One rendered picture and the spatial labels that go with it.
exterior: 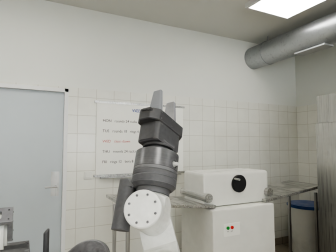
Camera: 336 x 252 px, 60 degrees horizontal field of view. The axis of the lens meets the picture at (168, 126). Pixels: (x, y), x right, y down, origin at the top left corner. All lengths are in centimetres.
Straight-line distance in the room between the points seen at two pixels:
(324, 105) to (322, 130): 29
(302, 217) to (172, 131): 392
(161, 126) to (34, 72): 281
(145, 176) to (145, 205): 6
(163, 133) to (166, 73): 315
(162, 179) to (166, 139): 9
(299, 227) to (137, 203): 407
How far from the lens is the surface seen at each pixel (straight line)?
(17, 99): 330
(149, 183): 54
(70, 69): 337
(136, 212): 51
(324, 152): 369
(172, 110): 66
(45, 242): 78
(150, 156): 55
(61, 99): 332
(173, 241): 59
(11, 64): 334
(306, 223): 446
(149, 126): 58
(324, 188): 373
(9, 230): 63
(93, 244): 70
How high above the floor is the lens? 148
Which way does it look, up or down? 4 degrees up
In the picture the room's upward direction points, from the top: straight up
